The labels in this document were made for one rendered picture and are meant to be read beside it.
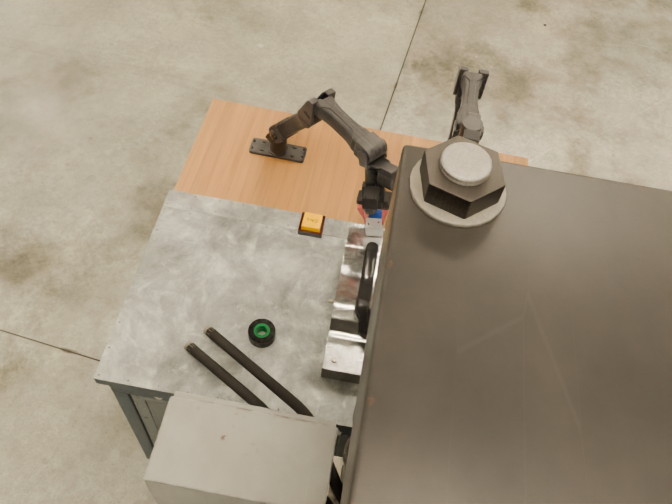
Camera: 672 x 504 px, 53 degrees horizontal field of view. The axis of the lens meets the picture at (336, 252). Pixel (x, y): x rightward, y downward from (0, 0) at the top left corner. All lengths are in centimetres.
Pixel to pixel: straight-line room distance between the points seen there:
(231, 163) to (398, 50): 200
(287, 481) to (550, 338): 59
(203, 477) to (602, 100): 352
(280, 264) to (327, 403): 48
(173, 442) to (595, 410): 73
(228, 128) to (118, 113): 136
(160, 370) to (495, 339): 142
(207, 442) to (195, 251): 109
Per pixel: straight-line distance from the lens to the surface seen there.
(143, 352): 204
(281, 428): 120
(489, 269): 74
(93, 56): 417
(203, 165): 242
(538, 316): 73
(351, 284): 201
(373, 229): 208
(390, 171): 192
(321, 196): 232
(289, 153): 243
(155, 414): 227
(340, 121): 199
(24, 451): 290
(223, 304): 208
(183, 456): 120
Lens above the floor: 260
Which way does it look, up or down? 55 degrees down
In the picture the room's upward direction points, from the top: 7 degrees clockwise
